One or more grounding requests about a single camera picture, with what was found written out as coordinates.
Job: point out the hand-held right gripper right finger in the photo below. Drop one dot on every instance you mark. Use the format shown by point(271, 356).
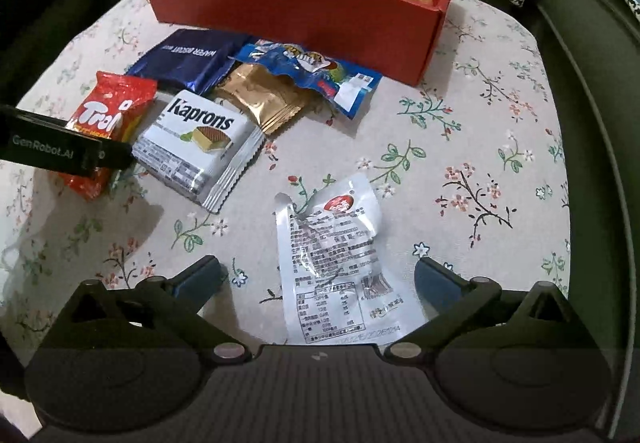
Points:
point(440, 284)

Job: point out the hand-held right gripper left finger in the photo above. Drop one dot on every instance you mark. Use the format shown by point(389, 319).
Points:
point(200, 279)

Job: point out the red gummy candy packet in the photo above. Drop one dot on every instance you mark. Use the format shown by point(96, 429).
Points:
point(105, 108)

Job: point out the clear white printed packet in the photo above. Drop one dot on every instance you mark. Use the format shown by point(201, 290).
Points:
point(325, 263)

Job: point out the white silver wafer packet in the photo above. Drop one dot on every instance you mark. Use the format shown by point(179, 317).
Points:
point(200, 143)

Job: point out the dark blue wafer packet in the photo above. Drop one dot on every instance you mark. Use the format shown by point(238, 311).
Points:
point(185, 58)

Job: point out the gold snack packet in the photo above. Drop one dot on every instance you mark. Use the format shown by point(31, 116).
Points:
point(260, 98)

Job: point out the blue sausage packet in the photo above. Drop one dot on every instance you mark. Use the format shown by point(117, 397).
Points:
point(300, 65)

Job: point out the red cardboard box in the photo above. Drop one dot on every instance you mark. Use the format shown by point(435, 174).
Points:
point(300, 8)

